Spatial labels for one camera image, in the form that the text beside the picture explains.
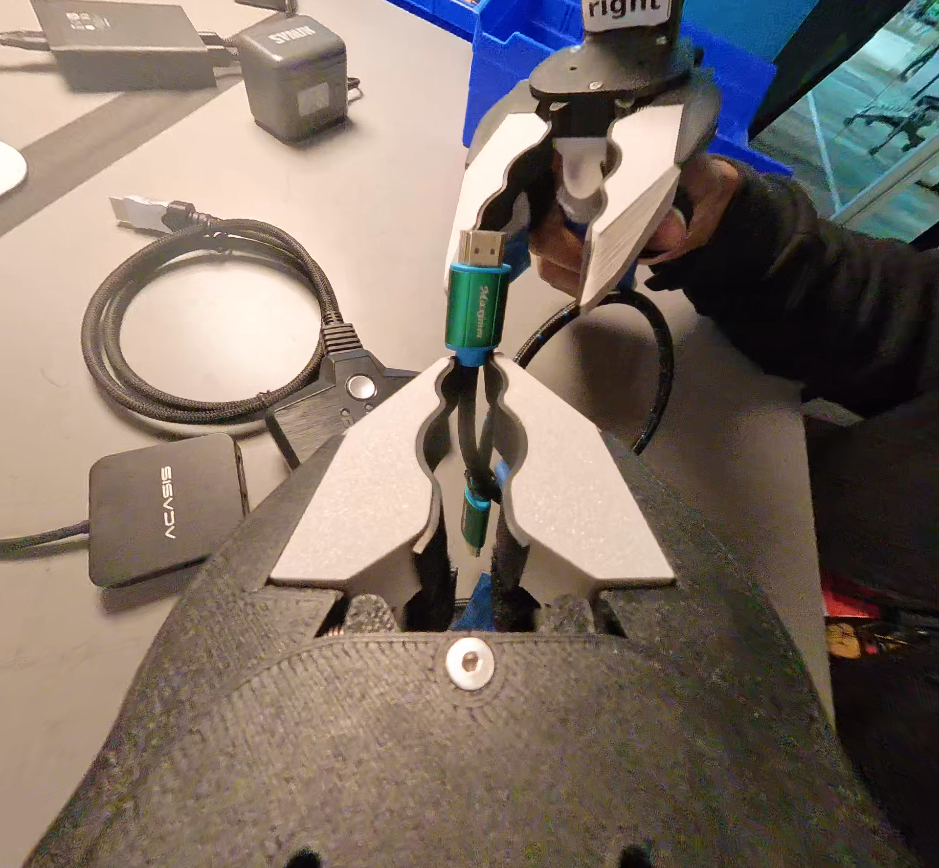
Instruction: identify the black switch with round button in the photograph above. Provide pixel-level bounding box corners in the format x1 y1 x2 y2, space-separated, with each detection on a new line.
264 351 421 470

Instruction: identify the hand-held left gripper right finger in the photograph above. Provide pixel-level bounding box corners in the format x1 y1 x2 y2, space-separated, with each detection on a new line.
484 355 676 608

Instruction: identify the white rounded pad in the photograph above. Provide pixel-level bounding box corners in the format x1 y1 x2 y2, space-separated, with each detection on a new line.
0 140 30 203

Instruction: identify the person's black printed clothing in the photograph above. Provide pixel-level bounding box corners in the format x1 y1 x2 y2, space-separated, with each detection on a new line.
803 399 939 868

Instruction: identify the flat black box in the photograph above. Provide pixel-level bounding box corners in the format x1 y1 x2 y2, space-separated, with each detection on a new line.
29 0 219 93

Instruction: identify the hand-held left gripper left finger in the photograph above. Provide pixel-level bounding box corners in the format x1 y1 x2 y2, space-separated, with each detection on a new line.
270 356 459 608

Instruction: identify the person's right forearm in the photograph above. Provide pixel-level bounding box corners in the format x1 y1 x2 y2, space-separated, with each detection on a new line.
646 164 939 418

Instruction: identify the thick black braided cable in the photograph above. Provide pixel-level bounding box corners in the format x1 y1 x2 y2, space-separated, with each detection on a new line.
81 195 368 423

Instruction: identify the black hub cable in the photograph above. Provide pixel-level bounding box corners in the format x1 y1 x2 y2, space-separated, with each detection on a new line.
0 522 95 562

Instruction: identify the black office chair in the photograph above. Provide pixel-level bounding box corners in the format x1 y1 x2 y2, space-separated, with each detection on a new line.
844 96 939 154

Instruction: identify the black square hub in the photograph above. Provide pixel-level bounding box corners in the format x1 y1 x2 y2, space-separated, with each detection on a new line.
88 431 246 590

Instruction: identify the person's right hand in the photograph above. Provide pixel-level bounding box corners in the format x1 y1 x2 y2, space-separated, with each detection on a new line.
528 153 743 294

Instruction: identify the grey cube power adapter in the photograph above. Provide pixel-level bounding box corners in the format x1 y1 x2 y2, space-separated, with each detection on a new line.
233 21 350 145

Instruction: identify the black flat panel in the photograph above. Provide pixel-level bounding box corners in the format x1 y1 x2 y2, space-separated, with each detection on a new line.
748 0 918 143

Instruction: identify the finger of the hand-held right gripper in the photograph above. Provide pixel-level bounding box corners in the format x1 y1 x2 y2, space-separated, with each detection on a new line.
576 101 689 315
446 109 555 286

